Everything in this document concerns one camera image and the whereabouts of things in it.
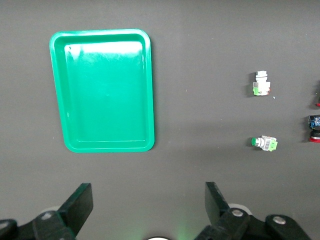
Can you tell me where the red mushroom push button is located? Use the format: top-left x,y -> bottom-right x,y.
306,114 -> 320,144
314,79 -> 320,108

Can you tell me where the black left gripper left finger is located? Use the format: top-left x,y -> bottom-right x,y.
32,183 -> 94,240

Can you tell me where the green plastic tray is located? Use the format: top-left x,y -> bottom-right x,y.
49,28 -> 155,153

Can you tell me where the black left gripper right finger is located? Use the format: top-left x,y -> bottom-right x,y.
194,181 -> 251,240

